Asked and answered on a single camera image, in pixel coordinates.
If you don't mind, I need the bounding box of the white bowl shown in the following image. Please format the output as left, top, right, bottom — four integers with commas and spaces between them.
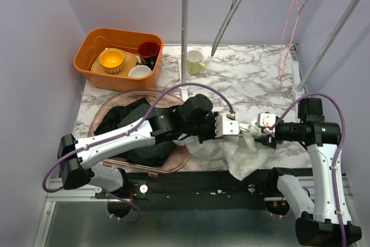
128, 65, 151, 78

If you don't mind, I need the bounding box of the white skirt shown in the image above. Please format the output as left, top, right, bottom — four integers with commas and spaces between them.
174, 124, 275, 180

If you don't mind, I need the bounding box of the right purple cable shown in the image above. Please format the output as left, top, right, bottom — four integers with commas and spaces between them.
268, 93, 347, 247

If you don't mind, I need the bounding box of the black dotted garment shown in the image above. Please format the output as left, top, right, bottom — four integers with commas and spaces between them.
94, 98, 176, 167

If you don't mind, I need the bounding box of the yellow-green mug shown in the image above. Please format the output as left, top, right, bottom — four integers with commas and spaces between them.
187, 50, 206, 75

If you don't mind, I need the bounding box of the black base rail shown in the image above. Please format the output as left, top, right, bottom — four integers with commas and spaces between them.
95, 168, 307, 212

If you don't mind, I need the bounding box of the orange plastic bin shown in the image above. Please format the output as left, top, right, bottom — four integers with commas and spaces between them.
73, 28, 164, 91

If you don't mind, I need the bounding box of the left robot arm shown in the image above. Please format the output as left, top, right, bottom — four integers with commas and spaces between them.
57, 94, 217, 198

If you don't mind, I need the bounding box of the yellow woven plate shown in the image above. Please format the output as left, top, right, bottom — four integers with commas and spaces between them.
91, 48, 138, 78

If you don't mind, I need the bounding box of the yellow bowl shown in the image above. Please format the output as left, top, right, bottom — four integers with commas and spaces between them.
99, 49, 124, 73

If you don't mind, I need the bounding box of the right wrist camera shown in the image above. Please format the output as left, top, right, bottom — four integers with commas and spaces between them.
256, 112, 278, 137

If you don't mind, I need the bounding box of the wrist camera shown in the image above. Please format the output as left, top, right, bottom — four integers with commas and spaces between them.
256, 112, 278, 137
214, 113, 240, 138

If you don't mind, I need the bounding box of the red and black mug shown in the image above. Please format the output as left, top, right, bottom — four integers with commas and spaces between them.
138, 42, 160, 70

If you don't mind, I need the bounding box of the pink wire hanger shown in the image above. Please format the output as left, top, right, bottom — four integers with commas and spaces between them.
277, 0, 317, 80

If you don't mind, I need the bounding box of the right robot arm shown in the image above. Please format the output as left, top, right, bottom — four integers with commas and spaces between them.
257, 93, 362, 246

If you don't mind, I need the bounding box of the grey hanger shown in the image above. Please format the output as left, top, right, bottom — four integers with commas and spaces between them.
239, 123, 251, 133
211, 0, 243, 57

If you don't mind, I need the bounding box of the clear pink plastic basin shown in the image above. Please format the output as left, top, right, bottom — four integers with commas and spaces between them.
87, 89, 190, 177

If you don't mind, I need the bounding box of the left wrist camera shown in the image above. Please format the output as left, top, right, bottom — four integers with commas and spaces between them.
214, 113, 240, 138

